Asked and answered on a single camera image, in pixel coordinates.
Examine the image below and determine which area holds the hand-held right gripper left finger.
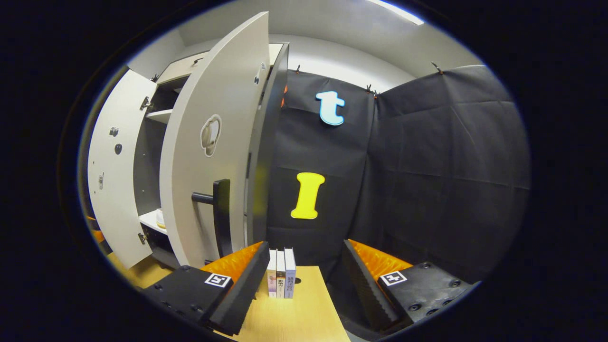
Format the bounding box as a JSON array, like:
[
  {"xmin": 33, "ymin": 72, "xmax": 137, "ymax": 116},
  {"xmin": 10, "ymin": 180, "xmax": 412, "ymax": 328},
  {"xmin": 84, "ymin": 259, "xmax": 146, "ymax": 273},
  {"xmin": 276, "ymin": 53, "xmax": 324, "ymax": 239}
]
[{"xmin": 142, "ymin": 241, "xmax": 270, "ymax": 336}]

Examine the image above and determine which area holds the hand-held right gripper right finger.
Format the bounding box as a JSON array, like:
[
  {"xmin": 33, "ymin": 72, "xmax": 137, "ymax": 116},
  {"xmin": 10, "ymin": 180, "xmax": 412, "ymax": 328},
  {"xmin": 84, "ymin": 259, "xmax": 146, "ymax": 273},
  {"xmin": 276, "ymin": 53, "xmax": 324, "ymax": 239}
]
[{"xmin": 343, "ymin": 239, "xmax": 478, "ymax": 333}]

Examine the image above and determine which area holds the white grey shoe cabinet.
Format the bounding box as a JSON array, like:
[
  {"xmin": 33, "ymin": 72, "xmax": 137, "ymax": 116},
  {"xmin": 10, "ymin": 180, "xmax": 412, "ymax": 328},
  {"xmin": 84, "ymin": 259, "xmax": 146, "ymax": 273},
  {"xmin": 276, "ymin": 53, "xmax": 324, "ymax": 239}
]
[{"xmin": 133, "ymin": 43, "xmax": 290, "ymax": 269}]

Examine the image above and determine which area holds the white shoe cabinet door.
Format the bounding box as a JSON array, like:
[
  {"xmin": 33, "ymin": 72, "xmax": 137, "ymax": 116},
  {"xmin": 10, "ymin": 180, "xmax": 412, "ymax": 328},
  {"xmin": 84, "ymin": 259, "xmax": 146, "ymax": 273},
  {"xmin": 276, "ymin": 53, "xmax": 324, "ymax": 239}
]
[
  {"xmin": 87, "ymin": 70, "xmax": 158, "ymax": 270},
  {"xmin": 159, "ymin": 12, "xmax": 270, "ymax": 269}
]

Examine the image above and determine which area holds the black backdrop cloth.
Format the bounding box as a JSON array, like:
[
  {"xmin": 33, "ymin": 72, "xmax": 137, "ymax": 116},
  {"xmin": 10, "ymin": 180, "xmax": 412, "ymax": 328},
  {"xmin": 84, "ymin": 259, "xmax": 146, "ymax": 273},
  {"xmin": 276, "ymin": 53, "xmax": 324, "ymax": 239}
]
[{"xmin": 266, "ymin": 64, "xmax": 532, "ymax": 285}]

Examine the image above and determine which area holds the black door handle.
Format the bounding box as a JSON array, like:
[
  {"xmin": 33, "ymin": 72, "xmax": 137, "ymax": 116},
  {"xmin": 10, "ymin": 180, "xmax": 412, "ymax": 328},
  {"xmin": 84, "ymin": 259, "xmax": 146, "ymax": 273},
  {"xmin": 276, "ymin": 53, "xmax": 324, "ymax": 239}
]
[{"xmin": 191, "ymin": 179, "xmax": 233, "ymax": 259}]

